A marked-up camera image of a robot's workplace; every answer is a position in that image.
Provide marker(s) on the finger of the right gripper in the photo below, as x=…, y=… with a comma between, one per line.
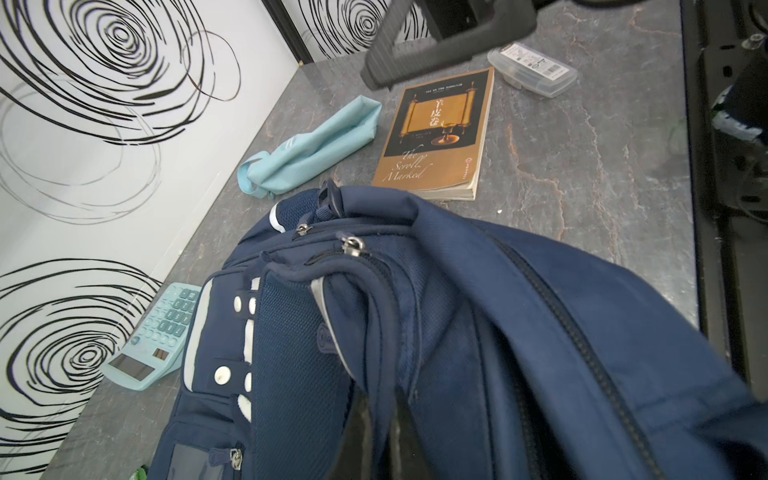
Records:
x=463, y=29

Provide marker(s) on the brown scroll cover book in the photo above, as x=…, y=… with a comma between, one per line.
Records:
x=435, y=146

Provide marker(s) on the navy blue student backpack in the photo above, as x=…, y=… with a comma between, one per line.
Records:
x=364, y=333

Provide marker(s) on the clear plastic pencil case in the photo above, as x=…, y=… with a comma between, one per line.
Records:
x=526, y=69

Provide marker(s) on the light blue fabric pouch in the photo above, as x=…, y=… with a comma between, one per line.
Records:
x=304, y=156

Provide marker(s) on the teal calculator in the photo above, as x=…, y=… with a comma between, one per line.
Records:
x=154, y=349

